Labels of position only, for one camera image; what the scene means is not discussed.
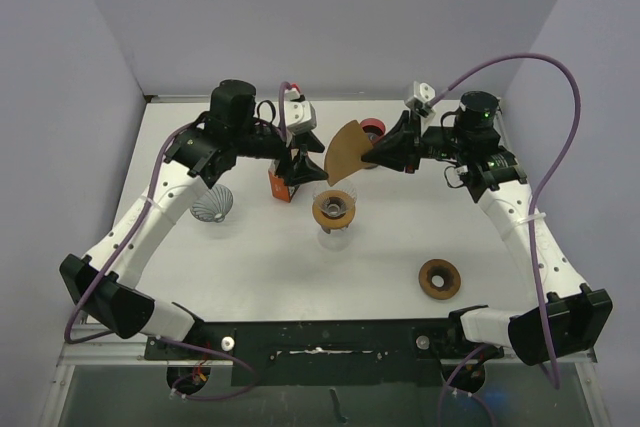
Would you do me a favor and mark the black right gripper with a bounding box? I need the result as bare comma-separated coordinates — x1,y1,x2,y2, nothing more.
361,108,470,175

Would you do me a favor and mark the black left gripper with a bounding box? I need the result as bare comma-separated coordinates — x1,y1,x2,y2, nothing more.
231,124,328,183

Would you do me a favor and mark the orange coffee filter box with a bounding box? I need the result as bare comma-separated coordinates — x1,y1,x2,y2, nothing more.
268,160,300,203

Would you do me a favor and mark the clear ribbed glass dripper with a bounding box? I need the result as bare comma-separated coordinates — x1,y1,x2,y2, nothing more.
313,179,357,219

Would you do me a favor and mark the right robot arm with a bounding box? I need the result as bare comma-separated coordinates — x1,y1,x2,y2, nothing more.
362,91,613,366

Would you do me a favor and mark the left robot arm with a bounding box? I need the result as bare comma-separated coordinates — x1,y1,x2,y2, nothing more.
60,79,328,358

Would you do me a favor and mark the grey swirled glass dripper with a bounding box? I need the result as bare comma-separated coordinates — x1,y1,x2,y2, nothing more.
190,184,234,223

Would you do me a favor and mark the clear glass carafe wooden collar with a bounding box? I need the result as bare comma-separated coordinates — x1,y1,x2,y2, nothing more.
317,227,353,251

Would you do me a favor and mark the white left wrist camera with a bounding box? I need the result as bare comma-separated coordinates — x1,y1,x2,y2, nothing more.
278,82,317,135

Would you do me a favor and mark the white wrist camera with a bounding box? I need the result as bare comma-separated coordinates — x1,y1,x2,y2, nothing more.
404,81,436,118
278,82,317,135

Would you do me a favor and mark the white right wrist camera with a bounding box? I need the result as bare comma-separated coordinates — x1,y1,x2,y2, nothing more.
404,81,436,118

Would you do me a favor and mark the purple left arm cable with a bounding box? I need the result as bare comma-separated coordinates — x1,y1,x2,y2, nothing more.
64,80,296,403

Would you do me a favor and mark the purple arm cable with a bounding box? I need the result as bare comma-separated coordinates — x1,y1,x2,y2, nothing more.
64,80,296,403
432,52,585,427

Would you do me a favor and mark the wooden dripper ring on table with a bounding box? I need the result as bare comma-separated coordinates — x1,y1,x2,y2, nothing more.
418,257,462,302

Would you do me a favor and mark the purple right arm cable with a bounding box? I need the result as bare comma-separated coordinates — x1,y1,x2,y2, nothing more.
432,52,585,427

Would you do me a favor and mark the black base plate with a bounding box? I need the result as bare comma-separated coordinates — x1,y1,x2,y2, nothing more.
144,318,475,387

